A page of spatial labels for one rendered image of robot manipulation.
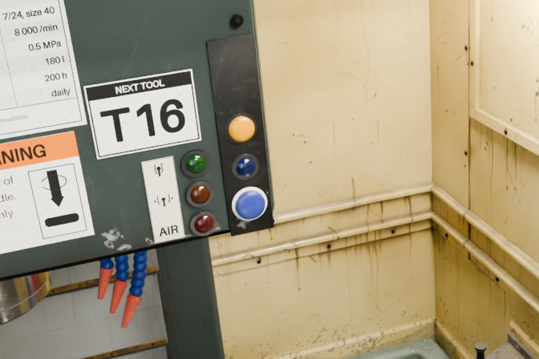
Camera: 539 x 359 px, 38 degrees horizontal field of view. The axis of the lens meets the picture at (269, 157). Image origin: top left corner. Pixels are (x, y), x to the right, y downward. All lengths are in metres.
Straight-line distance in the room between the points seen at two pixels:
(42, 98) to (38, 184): 0.08
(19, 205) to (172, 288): 0.87
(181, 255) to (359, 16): 0.72
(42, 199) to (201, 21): 0.22
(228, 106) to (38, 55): 0.18
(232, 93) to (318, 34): 1.14
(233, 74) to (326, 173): 1.26
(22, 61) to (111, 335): 0.94
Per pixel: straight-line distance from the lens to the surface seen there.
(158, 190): 0.75
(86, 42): 0.71
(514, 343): 1.91
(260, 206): 0.77
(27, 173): 0.74
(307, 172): 1.95
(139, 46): 0.71
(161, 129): 0.73
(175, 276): 1.58
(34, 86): 0.71
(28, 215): 0.75
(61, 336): 1.57
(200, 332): 1.65
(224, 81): 0.73
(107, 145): 0.73
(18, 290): 0.95
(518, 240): 1.78
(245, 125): 0.74
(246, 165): 0.76
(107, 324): 1.56
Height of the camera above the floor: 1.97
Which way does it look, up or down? 22 degrees down
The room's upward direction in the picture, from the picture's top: 6 degrees counter-clockwise
